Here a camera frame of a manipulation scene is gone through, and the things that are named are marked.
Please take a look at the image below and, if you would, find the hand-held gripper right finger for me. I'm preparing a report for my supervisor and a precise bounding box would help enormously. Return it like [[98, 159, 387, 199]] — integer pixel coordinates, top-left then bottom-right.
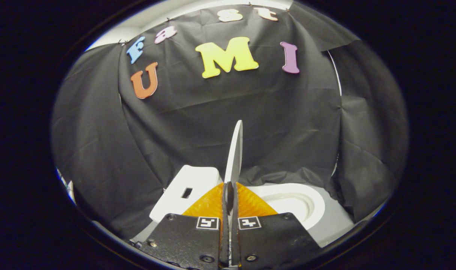
[[230, 182, 322, 268]]

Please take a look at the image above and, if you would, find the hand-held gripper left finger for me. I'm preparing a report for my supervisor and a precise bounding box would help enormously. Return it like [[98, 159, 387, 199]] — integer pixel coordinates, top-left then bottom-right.
[[137, 182, 231, 269]]

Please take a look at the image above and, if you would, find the white toilet body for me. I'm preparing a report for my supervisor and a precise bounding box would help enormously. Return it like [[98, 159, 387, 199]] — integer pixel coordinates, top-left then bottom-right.
[[132, 165, 326, 244]]

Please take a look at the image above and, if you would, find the black backdrop cloth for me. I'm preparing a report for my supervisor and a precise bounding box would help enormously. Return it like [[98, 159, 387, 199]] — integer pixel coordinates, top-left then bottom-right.
[[51, 4, 409, 240]]

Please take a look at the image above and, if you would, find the white toilet lid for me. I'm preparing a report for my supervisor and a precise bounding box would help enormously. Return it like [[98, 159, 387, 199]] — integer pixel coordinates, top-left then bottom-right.
[[223, 120, 244, 185]]

